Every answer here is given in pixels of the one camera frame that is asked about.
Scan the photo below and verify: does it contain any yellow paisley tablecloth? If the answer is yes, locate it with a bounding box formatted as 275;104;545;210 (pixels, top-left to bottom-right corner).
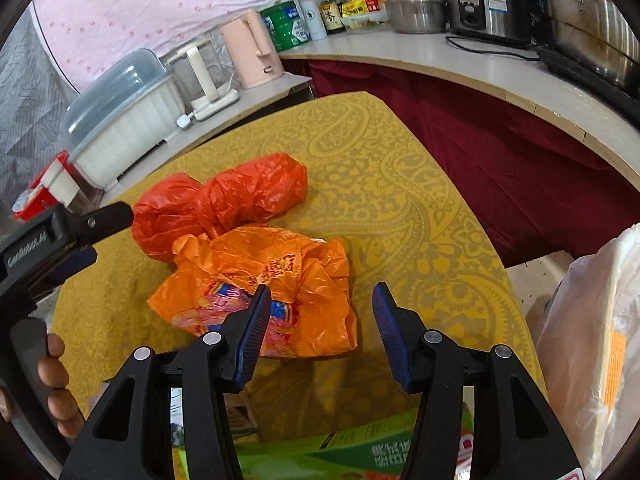
53;92;544;442

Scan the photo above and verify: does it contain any green tea box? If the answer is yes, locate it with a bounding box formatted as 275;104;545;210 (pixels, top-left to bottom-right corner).
171;401;474;480

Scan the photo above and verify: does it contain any white lidded jar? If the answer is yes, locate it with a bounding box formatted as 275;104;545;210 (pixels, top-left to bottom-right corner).
40;158;92;214

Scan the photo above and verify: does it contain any white thermos bottle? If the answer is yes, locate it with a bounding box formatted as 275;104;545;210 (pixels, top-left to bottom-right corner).
297;0;328;41

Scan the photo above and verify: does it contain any orange printed plastic bag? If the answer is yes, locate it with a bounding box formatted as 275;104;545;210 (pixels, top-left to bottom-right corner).
148;226;358;359

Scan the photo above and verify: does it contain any steel rice cooker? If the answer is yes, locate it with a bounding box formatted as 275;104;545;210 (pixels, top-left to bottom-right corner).
447;0;537;47

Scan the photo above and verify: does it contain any orange foam net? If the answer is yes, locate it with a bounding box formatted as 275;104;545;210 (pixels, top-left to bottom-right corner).
603;330;627;412

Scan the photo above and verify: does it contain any person left hand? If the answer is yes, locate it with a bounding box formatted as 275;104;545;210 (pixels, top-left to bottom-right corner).
27;333;85;440

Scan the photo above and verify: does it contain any white dish rack grey lid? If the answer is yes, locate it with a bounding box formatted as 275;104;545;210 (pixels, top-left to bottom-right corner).
64;49;186;190

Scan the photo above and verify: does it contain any black induction cooker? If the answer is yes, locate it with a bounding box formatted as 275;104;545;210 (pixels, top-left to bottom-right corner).
535;46;640;129

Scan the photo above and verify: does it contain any small steel pot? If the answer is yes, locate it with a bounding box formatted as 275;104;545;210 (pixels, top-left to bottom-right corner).
385;0;447;35

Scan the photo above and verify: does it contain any large steel steamer pot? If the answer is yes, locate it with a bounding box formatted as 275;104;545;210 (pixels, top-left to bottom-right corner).
546;0;639;94

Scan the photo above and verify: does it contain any green tin can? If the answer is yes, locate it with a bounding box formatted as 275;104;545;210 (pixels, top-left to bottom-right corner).
259;0;311;52

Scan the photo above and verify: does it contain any red plastic basin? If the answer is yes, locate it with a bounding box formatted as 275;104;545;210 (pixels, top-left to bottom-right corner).
12;151;77;221

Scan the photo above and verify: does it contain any white lined trash bin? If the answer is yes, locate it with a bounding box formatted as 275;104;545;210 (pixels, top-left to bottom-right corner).
527;226;639;479

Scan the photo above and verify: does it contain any red plastic bag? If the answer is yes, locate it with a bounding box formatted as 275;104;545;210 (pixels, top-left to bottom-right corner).
131;153;308;262

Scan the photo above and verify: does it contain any wooden board under bin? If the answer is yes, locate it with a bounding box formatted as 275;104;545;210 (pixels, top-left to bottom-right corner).
506;250;574;316

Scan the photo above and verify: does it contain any pink electric kettle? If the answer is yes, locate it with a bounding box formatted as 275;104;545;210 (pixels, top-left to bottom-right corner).
219;10;283;90

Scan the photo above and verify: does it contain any soy sauce bottle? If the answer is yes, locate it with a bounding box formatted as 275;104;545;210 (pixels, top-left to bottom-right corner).
319;0;346;35

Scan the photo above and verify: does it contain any white glass kettle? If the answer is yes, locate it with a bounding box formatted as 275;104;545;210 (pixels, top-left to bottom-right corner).
164;37;240;122

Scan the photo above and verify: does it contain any dark red curtain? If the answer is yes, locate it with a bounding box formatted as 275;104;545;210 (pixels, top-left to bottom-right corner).
283;60;639;266

